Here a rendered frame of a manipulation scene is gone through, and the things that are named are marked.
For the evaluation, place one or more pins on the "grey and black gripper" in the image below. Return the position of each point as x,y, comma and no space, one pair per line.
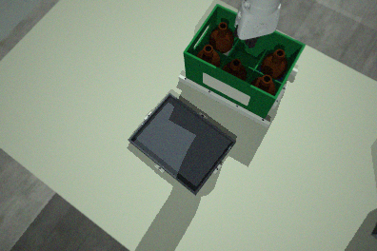
250,27

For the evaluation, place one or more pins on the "green plastic crate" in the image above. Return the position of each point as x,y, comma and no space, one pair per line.
240,92

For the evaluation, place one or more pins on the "brown glass bottle with white label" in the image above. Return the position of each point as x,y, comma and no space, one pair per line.
221,39

